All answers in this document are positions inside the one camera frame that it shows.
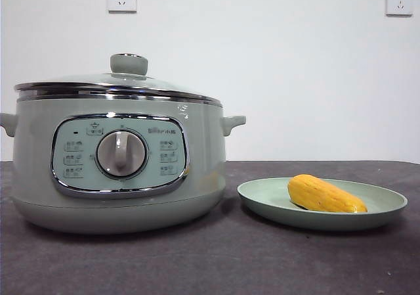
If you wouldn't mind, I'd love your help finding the glass lid with green knob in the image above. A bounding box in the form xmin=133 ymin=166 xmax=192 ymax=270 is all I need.
xmin=13 ymin=53 xmax=222 ymax=105

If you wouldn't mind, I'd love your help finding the yellow corn cob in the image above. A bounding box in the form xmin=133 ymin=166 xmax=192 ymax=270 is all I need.
xmin=287 ymin=173 xmax=369 ymax=215

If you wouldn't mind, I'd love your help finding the pale green electric steamer pot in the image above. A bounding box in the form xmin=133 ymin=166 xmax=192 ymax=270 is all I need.
xmin=0 ymin=94 xmax=247 ymax=235

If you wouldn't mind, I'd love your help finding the pale green round plate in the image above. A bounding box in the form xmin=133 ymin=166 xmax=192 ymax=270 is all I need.
xmin=236 ymin=176 xmax=409 ymax=233

